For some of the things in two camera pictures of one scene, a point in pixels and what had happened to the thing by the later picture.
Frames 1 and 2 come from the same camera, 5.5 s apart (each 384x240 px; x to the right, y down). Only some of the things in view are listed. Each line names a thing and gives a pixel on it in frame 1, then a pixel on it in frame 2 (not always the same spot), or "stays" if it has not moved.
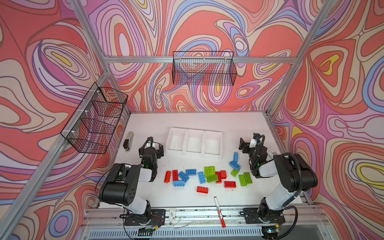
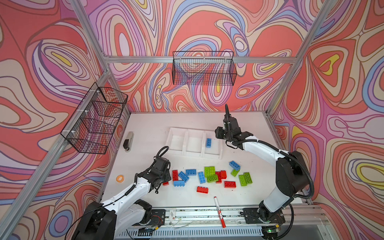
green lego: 209,170 stays
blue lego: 234,165 stays
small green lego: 234,172 stays
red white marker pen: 219,212 stays
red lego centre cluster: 219,177 stays
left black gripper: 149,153 → 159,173
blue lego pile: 183,177 stays
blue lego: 236,156 → 208,142
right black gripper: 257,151 → 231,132
